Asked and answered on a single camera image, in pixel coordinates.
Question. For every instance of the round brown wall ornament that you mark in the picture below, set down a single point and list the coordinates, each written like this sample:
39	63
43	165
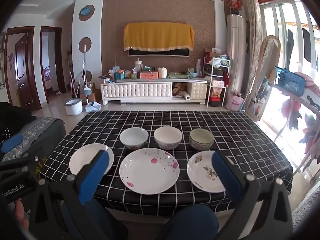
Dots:
85	44

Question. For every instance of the black checked tablecloth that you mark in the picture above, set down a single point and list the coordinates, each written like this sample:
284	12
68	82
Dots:
237	135

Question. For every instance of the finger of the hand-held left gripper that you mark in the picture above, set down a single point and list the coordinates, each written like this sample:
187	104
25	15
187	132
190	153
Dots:
11	142
23	163

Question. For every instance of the drying rack with clothes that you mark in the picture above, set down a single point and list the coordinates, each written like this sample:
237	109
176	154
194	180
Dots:
291	110

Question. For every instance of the round blue wall clock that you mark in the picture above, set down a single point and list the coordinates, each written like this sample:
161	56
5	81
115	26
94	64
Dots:
85	11

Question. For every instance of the dark cloth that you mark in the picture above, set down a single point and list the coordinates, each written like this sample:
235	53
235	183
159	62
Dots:
15	115

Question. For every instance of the standing air conditioner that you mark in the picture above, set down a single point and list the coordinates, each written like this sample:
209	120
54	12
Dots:
236	55

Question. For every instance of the dark wooden door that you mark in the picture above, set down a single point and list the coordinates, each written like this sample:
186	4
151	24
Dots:
21	67

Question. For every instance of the white mop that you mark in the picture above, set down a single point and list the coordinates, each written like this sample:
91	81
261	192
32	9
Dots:
85	75

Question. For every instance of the plain white plate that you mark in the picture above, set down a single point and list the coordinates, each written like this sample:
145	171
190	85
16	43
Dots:
80	160

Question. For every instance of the blue plastic basket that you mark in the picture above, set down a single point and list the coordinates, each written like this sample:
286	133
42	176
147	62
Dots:
290	80

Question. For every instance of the person's leg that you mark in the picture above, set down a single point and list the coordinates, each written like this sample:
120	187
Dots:
192	222

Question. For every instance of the cardboard box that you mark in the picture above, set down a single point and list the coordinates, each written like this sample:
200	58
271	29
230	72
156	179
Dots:
94	93

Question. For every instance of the white plate with cartoon print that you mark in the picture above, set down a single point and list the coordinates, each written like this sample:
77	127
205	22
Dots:
200	173

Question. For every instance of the white bowl with red base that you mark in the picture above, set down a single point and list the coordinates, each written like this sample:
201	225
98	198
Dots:
133	135

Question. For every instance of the yellow cloth television cover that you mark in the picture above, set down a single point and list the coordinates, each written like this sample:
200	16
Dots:
158	36

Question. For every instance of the wooden framed floor mirror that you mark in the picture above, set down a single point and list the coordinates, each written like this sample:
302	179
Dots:
268	55

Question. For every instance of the grey textured seat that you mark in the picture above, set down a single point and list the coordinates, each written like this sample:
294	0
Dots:
307	215

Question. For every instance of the person's left hand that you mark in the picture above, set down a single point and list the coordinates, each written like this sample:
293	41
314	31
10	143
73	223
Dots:
20	215

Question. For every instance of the vase of red flowers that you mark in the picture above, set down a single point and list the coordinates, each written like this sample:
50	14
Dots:
235	5

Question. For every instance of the patterned curtain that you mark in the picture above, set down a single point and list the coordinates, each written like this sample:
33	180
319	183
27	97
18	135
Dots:
252	42

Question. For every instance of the white paper roll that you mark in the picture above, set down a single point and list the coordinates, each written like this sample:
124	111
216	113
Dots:
186	95

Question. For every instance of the white dustpan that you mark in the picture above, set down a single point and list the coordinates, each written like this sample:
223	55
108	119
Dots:
92	107

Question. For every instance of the pink box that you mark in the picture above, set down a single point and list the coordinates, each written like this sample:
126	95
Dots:
149	75

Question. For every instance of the white tufted television cabinet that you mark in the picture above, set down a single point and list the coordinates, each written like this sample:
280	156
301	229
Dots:
136	91

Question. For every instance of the flower patterned bowl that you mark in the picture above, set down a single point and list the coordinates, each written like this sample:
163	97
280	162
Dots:
201	137

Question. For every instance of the white jar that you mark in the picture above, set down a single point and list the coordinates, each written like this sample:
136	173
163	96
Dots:
162	73

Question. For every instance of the white plate with pink flowers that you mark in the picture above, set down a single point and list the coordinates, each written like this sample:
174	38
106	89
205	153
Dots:
147	171

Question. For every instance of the grey patterned sofa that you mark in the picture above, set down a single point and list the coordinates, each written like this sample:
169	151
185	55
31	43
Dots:
45	130

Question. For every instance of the pink bag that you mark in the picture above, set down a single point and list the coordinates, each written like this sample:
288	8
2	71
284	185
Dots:
235	102

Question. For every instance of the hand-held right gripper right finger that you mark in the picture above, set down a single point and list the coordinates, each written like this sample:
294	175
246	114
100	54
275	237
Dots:
225	177

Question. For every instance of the white mop bucket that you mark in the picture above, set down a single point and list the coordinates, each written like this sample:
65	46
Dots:
72	107

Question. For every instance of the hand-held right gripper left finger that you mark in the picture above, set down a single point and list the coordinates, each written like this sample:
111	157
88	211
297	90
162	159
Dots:
93	177

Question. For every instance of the white shelf rack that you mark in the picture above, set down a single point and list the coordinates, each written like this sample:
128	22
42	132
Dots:
216	80

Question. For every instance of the cream white bowl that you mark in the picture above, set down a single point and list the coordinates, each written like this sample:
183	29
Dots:
167	135

